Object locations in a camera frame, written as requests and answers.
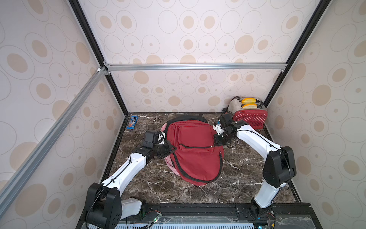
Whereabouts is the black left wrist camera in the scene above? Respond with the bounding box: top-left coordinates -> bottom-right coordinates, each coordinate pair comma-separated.
143,130 -> 165,148

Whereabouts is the red polka dot toaster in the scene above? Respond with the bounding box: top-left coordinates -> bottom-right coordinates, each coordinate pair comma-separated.
223,96 -> 268,130

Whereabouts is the horizontal aluminium rail back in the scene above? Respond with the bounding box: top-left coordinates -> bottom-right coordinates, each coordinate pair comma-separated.
101,62 -> 287,73

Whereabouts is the yellow toast slice front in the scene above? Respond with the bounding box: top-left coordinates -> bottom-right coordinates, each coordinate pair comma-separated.
241,104 -> 258,109

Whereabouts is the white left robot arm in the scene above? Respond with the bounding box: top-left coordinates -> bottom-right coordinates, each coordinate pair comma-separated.
83,141 -> 177,229

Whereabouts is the blue candy packet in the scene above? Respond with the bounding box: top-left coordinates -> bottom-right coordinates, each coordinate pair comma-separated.
126,115 -> 139,130

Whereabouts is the black backpack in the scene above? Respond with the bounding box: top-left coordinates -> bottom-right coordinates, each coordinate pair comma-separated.
167,114 -> 208,124

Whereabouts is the red backpack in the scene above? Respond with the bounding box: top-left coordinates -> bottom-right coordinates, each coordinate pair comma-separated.
164,120 -> 225,186

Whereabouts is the yellow toast slice rear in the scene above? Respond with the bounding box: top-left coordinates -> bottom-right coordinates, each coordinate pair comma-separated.
241,98 -> 259,104

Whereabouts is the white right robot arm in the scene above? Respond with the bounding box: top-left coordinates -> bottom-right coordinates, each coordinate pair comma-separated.
213,117 -> 296,219

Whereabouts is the pink backpack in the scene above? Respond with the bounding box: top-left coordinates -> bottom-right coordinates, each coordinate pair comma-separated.
161,123 -> 180,176

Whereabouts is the aluminium rail left wall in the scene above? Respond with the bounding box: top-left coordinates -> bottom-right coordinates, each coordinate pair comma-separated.
1,66 -> 107,217

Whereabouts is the yellow toast slice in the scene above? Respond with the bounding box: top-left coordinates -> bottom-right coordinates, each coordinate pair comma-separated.
241,104 -> 258,109
241,98 -> 259,104

